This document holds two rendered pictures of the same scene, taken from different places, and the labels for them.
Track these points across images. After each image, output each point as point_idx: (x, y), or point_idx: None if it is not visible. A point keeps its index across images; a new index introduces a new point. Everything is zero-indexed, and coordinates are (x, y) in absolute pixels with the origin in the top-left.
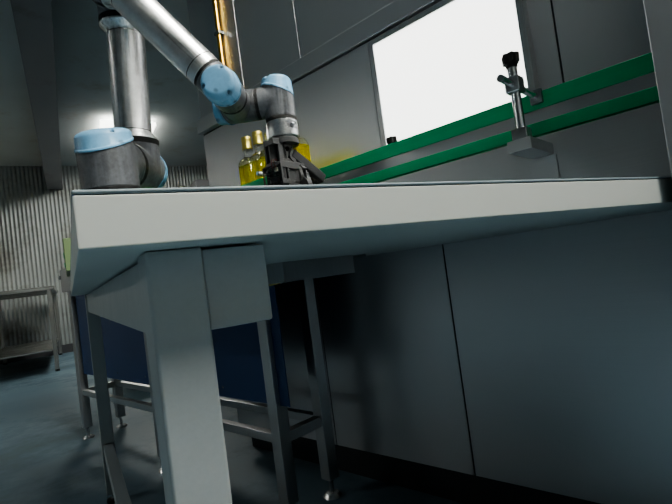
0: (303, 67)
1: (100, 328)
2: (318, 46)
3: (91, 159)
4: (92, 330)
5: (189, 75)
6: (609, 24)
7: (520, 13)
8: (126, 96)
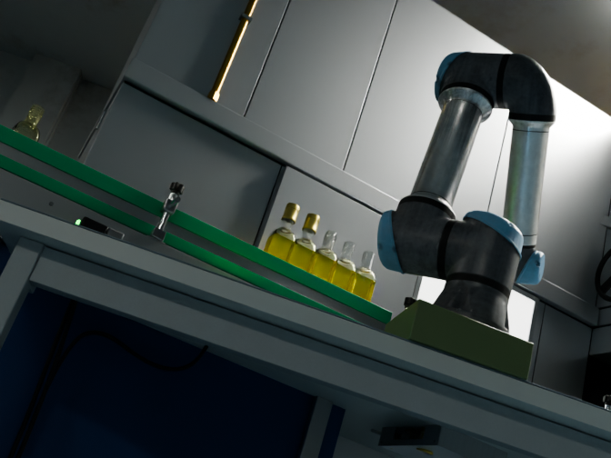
0: (350, 187)
1: (14, 321)
2: (368, 183)
3: (517, 263)
4: (10, 318)
5: (525, 239)
6: (558, 383)
7: (531, 334)
8: (461, 179)
